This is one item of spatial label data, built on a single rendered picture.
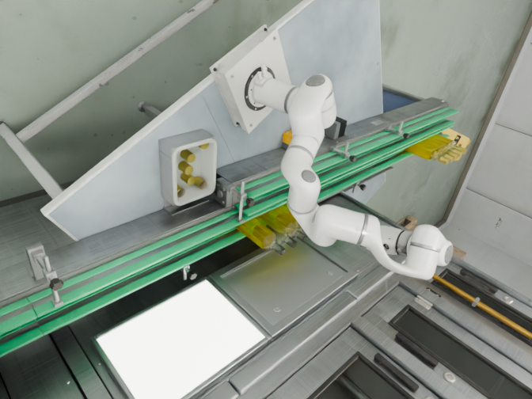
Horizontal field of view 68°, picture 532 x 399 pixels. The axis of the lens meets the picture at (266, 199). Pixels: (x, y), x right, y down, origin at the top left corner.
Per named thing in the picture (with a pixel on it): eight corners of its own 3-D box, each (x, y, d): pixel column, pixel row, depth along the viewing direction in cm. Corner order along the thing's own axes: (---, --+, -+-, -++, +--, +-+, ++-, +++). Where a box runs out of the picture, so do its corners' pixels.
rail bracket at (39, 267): (27, 271, 115) (55, 321, 102) (12, 225, 106) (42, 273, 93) (44, 264, 118) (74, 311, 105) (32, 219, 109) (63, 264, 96)
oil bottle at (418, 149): (398, 147, 232) (443, 168, 216) (401, 138, 229) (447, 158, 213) (404, 146, 236) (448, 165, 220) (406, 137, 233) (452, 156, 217)
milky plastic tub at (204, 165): (161, 196, 141) (175, 208, 136) (158, 139, 129) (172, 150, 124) (202, 182, 152) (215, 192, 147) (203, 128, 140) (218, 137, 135)
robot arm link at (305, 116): (288, 162, 122) (275, 123, 109) (313, 109, 133) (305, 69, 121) (317, 167, 118) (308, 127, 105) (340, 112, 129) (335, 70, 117)
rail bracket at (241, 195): (225, 213, 149) (246, 229, 142) (226, 174, 140) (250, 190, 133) (231, 210, 151) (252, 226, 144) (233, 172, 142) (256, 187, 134)
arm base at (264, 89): (241, 74, 131) (276, 86, 122) (267, 55, 136) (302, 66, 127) (252, 112, 142) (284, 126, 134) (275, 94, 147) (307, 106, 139)
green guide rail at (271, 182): (235, 190, 147) (249, 199, 143) (235, 188, 147) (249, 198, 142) (446, 108, 254) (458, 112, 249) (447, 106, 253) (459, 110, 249)
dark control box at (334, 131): (320, 133, 192) (333, 139, 187) (323, 117, 188) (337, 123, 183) (331, 130, 197) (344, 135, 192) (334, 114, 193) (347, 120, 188)
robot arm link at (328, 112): (288, 123, 134) (326, 138, 126) (279, 92, 124) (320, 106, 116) (305, 104, 138) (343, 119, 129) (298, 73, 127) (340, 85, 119)
